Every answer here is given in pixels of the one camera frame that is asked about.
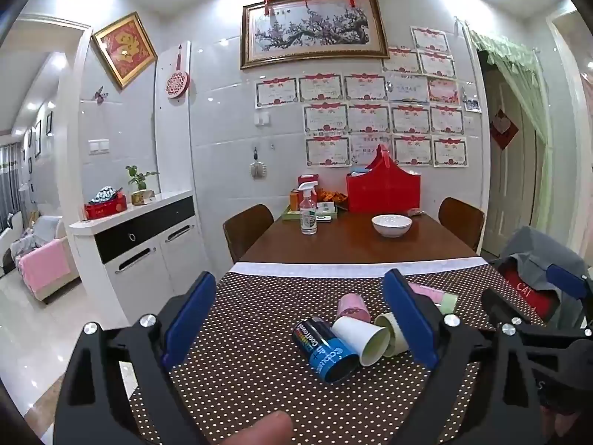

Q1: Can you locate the group of wall certificates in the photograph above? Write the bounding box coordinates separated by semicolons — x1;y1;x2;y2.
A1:
254;25;470;168

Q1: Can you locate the grey window curtain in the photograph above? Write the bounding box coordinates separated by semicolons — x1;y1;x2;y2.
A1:
0;144;24;230

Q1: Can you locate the white door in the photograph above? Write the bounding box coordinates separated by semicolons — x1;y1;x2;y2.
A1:
482;62;544;256

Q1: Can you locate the light sofa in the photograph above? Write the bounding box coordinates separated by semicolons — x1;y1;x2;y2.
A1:
0;215;82;305

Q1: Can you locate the clear spray bottle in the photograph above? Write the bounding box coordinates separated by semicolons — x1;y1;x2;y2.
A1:
299;182;319;235

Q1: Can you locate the hanging wall hook ornament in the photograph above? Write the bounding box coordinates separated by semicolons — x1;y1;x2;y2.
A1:
249;146;268;179

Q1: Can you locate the red and gold framed picture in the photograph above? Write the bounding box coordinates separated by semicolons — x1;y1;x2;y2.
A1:
91;11;157;90

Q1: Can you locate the grey bag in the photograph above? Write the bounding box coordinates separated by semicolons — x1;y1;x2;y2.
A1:
491;226;593;330

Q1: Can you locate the white paper cup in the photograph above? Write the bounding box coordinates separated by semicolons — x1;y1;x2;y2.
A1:
331;316;390;366

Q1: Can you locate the brown polka dot tablecloth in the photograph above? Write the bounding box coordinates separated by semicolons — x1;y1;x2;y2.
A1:
127;262;552;445

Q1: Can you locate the red diamond door decoration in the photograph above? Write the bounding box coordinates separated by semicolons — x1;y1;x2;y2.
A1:
490;109;520;151

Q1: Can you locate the pink blanket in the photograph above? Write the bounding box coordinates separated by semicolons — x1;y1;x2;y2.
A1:
16;236;72;291

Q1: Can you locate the person's right hand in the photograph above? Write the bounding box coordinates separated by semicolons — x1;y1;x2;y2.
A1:
553;419;585;445

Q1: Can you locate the small wall photo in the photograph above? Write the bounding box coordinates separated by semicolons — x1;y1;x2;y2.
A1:
462;82;481;113

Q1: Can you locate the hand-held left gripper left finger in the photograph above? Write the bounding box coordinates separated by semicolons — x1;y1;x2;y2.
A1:
53;271;218;445

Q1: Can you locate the white bowl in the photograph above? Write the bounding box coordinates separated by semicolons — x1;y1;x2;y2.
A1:
371;214;413;239

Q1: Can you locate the round red hanging ornament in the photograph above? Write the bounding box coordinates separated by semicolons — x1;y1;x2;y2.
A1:
165;45;191;101

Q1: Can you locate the potted green plant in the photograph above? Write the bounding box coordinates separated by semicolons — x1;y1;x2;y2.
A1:
125;164;160;205

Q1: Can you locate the green tray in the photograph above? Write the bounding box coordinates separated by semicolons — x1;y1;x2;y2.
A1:
281;204;339;224

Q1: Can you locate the patterned cloth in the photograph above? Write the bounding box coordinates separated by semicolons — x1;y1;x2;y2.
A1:
89;186;123;205

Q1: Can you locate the blue and black printed cup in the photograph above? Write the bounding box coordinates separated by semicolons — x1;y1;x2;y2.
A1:
291;317;360;383

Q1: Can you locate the red tin box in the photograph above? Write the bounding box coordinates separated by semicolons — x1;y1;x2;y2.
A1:
84;195;128;220

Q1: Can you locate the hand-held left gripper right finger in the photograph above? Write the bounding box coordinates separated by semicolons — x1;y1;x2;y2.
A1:
382;268;546;445

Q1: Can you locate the green door curtain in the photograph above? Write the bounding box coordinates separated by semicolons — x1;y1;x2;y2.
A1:
464;21;555;251

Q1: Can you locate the red gift bag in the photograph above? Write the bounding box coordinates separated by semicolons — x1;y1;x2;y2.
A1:
345;145;422;215

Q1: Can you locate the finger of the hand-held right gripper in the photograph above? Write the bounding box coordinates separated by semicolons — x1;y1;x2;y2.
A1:
481;287;531;331
546;263;593;334

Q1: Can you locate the large framed blossom painting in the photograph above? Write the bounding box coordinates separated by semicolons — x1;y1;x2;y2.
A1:
240;0;390;70

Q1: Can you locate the pale pink and green cup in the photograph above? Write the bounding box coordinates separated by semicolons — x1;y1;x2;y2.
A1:
408;282;459;316

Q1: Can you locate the brown wooden chair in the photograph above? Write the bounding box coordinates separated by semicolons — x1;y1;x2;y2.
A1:
438;197;486;253
222;204;275;264

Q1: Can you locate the white sideboard cabinet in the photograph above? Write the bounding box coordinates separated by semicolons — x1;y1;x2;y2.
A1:
69;190;211;330

